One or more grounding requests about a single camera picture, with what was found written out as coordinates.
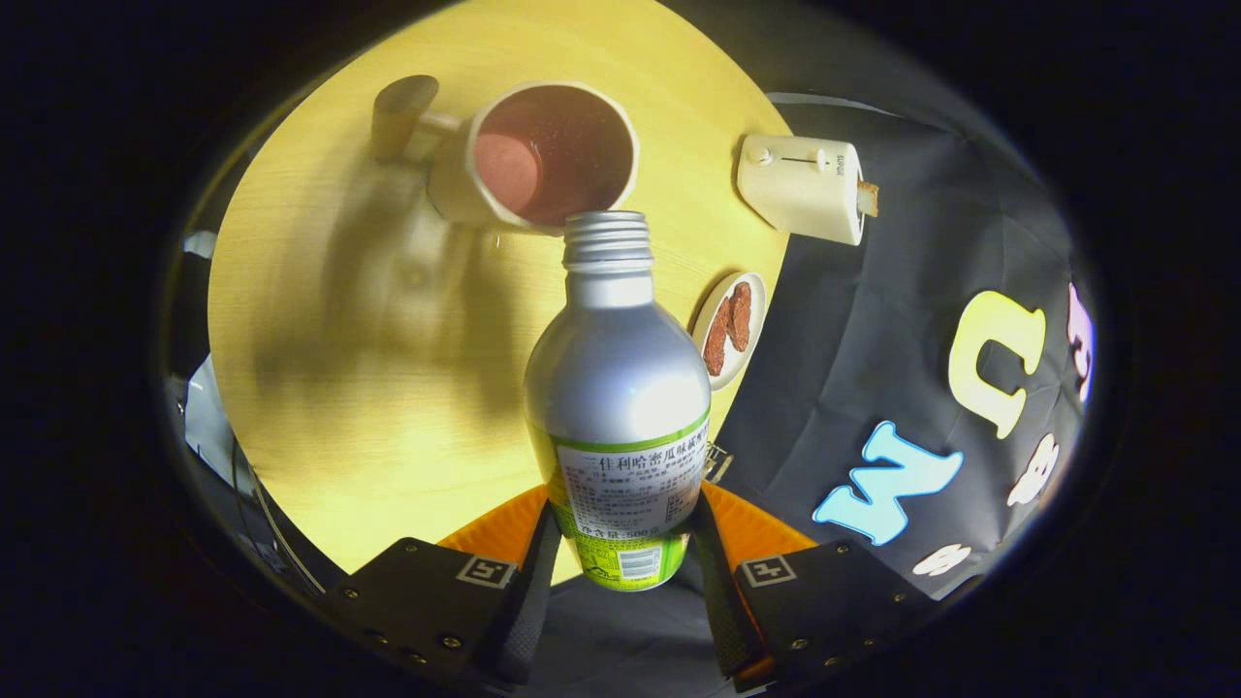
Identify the white toaster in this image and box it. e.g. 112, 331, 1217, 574
736, 134, 866, 246

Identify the round white plate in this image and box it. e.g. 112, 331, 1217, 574
691, 270, 767, 391

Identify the silver juice bottle green label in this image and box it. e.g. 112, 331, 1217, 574
524, 210, 712, 592

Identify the cream cup with wooden handle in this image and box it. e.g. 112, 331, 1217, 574
371, 75, 641, 237

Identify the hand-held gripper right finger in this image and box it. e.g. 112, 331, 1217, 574
690, 482, 939, 691

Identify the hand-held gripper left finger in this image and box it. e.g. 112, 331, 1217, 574
325, 483, 563, 684

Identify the wooden table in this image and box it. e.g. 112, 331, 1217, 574
207, 0, 794, 592

